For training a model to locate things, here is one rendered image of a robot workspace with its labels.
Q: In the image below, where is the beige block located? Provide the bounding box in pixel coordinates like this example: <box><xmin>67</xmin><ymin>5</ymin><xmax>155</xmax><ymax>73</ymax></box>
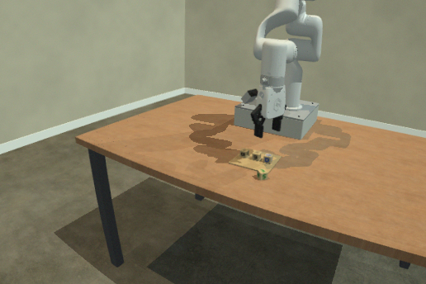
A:
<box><xmin>263</xmin><ymin>153</ymin><xmax>273</xmax><ymax>163</ymax></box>
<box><xmin>239</xmin><ymin>148</ymin><xmax>249</xmax><ymax>158</ymax></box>
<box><xmin>257</xmin><ymin>168</ymin><xmax>268</xmax><ymax>181</ymax></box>
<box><xmin>252</xmin><ymin>150</ymin><xmax>262</xmax><ymax>161</ymax></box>

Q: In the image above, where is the tan flat mat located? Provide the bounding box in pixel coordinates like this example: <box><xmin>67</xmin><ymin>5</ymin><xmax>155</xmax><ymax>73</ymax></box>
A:
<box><xmin>229</xmin><ymin>149</ymin><xmax>282</xmax><ymax>173</ymax></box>

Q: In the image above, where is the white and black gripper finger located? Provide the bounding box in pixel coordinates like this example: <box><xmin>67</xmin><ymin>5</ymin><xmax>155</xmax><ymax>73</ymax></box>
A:
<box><xmin>272</xmin><ymin>114</ymin><xmax>284</xmax><ymax>131</ymax></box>
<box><xmin>250</xmin><ymin>104</ymin><xmax>266</xmax><ymax>138</ymax></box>

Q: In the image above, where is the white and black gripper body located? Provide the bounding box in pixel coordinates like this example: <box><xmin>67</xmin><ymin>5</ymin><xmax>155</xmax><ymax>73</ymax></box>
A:
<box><xmin>256</xmin><ymin>83</ymin><xmax>286</xmax><ymax>120</ymax></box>

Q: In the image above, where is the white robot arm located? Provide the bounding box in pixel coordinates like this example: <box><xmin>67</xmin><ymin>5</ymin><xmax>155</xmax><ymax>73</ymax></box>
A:
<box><xmin>253</xmin><ymin>0</ymin><xmax>323</xmax><ymax>111</ymax></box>

